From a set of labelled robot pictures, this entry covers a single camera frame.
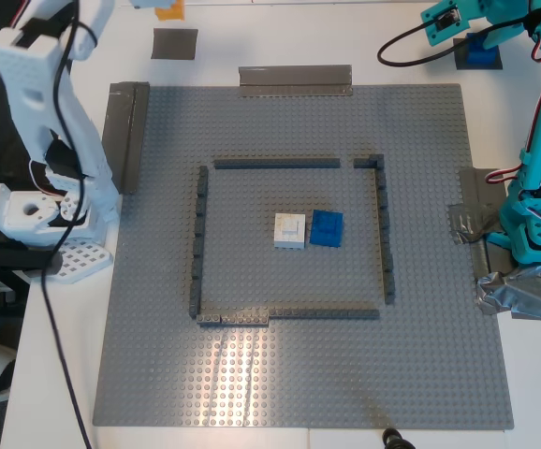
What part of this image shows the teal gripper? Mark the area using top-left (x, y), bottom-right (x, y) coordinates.
top-left (457, 0), bottom-right (534, 51)

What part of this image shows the blue lego cube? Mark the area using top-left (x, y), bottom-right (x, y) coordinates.
top-left (309, 210), bottom-right (345, 248)
top-left (466, 32), bottom-right (500, 66)

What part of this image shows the orange lego cube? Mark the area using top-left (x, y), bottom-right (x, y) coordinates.
top-left (154, 0), bottom-right (185, 22)

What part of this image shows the white lego cube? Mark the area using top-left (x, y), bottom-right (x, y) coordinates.
top-left (273, 212), bottom-right (308, 251)

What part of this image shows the wide grey tape strip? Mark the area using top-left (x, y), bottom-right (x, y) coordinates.
top-left (100, 80), bottom-right (152, 196)

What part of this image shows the long grey tape strip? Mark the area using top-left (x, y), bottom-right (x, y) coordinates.
top-left (237, 64), bottom-right (355, 98)

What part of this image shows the wrinkled grey tape patch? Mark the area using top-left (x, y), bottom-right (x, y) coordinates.
top-left (446, 167), bottom-right (518, 282)

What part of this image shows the crumpled silver tape wad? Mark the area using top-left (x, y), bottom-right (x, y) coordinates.
top-left (475, 263), bottom-right (541, 323)

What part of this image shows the black table clamp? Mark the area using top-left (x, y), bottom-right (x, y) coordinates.
top-left (0, 240), bottom-right (65, 284)

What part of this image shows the grey lego baseplate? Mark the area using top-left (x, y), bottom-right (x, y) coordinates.
top-left (92, 82), bottom-right (516, 429)

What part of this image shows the teal camera box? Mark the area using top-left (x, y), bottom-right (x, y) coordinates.
top-left (420, 0), bottom-right (472, 47)

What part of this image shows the black camera cable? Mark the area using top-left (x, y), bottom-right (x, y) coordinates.
top-left (376, 7), bottom-right (541, 66)

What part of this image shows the short grey brick wall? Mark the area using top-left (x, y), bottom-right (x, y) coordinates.
top-left (353, 154), bottom-right (386, 170)

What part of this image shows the long grey brick wall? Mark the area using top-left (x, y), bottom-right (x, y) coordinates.
top-left (212, 158), bottom-right (342, 171)

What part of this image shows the black cable on white arm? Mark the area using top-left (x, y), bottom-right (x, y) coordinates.
top-left (40, 0), bottom-right (99, 449)

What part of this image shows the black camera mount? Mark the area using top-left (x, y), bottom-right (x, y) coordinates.
top-left (381, 427), bottom-right (416, 449)

